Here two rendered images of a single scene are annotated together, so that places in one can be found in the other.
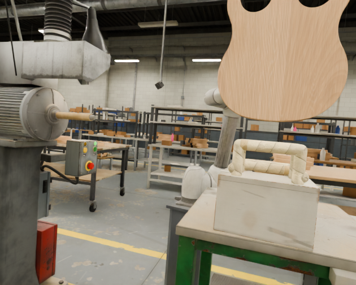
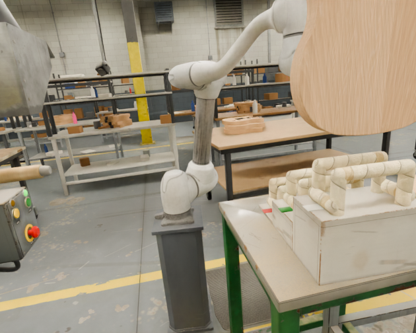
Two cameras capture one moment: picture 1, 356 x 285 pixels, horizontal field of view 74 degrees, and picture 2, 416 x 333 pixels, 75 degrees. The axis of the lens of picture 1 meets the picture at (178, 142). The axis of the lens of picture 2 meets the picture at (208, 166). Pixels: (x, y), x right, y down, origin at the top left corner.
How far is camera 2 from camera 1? 0.50 m
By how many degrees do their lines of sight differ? 30
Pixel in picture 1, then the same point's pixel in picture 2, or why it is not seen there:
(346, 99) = not seen: hidden behind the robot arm
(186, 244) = (290, 316)
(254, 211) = (365, 250)
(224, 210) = (331, 260)
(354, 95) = not seen: hidden behind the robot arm
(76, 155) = (4, 228)
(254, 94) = (350, 102)
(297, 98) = (400, 101)
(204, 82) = (87, 29)
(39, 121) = not seen: outside the picture
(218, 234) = (331, 291)
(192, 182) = (178, 194)
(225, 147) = (205, 139)
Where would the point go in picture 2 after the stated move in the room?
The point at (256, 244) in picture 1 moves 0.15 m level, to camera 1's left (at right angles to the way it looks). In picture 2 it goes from (372, 283) to (329, 310)
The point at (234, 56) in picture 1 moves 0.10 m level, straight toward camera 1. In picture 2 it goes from (322, 46) to (363, 36)
